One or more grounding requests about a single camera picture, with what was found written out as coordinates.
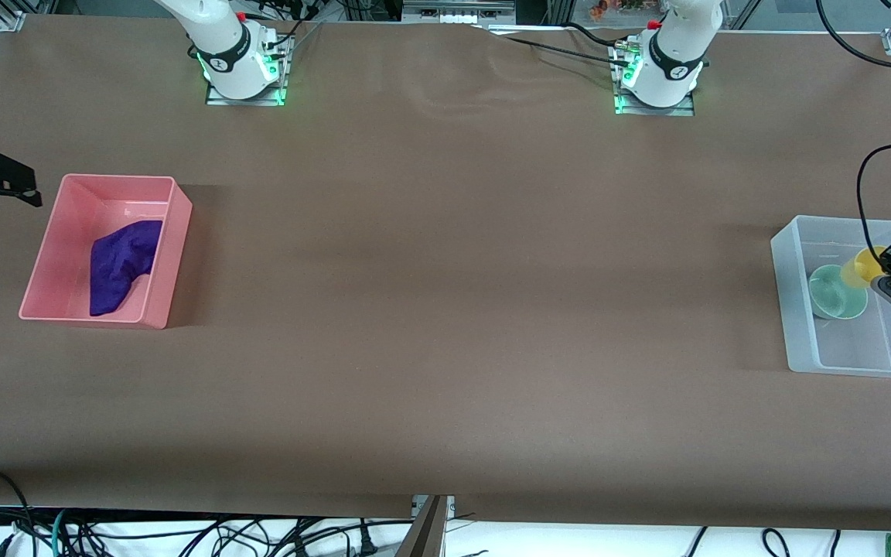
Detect yellow cup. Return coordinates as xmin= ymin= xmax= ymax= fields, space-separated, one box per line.
xmin=839 ymin=245 xmax=889 ymax=289

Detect green bowl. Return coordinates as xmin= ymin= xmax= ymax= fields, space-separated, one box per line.
xmin=808 ymin=264 xmax=870 ymax=321

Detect purple cloth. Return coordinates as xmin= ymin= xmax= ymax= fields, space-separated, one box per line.
xmin=89 ymin=220 xmax=164 ymax=317

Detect pink plastic bin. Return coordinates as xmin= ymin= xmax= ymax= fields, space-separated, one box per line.
xmin=19 ymin=175 xmax=193 ymax=330

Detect clear plastic bin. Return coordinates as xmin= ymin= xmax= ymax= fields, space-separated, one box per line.
xmin=770 ymin=215 xmax=891 ymax=378

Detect orange items behind table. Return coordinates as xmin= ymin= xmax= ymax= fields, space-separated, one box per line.
xmin=589 ymin=0 xmax=664 ymax=22

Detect white power strip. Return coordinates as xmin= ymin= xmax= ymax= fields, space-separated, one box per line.
xmin=401 ymin=0 xmax=517 ymax=26

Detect teal cable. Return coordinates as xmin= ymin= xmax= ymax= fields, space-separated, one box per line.
xmin=49 ymin=508 xmax=72 ymax=557

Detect black cable on table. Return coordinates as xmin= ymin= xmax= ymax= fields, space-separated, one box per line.
xmin=484 ymin=22 xmax=636 ymax=69

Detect brown wooden post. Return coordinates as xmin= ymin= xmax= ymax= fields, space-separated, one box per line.
xmin=398 ymin=495 xmax=448 ymax=557

